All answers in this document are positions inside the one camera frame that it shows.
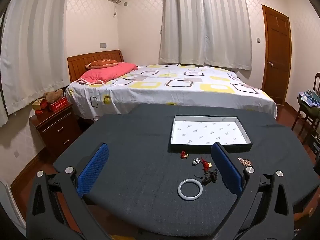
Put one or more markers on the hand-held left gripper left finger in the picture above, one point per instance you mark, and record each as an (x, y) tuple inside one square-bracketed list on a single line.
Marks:
[(93, 170)]

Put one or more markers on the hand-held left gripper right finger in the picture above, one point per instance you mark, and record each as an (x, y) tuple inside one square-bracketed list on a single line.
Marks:
[(226, 170)]

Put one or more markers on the small silver trinket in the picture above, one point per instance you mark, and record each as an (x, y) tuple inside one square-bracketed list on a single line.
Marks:
[(195, 162)]

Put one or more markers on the green shallow box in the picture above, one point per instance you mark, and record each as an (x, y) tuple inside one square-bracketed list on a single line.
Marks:
[(210, 132)]

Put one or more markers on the white jade bangle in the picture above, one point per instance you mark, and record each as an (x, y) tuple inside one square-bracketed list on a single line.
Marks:
[(179, 190)]

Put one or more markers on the dark wooden nightstand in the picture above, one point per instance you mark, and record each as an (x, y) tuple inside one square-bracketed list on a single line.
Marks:
[(57, 130)]

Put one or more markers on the red gift box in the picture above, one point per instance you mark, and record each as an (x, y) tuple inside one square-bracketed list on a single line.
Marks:
[(58, 105)]

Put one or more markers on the gold and red box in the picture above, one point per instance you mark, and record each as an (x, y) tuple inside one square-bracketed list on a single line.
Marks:
[(38, 106)]

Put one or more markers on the brown teddy bear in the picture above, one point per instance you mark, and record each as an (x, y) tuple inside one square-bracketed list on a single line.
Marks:
[(53, 95)]

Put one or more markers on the wooden chair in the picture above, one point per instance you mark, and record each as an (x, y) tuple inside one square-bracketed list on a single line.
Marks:
[(303, 122)]

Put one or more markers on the bed with patterned sheet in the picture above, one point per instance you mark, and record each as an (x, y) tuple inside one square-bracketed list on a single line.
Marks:
[(175, 90)]

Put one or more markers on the pink pillow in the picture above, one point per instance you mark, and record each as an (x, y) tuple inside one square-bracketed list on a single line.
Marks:
[(105, 72)]

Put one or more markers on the wooden headboard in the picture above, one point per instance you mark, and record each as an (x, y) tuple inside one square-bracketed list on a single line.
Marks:
[(77, 66)]

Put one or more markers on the orange cushion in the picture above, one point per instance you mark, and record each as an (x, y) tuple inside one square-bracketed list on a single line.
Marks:
[(101, 64)]

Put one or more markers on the pile of clothes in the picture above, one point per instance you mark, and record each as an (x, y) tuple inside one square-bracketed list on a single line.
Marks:
[(308, 102)]

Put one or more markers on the brown wooden door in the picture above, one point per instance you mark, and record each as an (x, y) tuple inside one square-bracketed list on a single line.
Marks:
[(276, 55)]

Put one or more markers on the white window curtain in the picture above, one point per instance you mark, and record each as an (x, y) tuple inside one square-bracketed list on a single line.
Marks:
[(205, 25), (32, 50)]

